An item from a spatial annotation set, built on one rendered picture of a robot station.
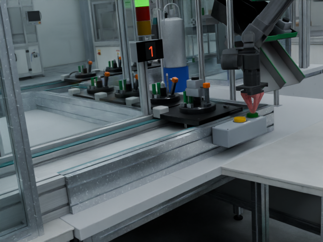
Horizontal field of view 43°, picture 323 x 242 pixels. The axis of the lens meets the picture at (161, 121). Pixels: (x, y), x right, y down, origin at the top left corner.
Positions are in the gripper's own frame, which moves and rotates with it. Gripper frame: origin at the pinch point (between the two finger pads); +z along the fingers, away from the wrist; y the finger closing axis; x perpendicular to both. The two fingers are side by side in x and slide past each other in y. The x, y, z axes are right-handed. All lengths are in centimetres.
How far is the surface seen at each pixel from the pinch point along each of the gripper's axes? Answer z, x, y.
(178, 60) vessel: -7, -95, -59
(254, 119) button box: 2.1, 2.8, 3.0
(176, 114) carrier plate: 1.0, -23.9, 13.5
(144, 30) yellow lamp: -30.0, -31.5, 18.7
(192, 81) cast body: -10.2, -20.8, 7.0
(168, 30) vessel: -25, -99, -56
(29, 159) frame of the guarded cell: -7, 0, 81
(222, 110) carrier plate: 1.1, -13.0, 0.7
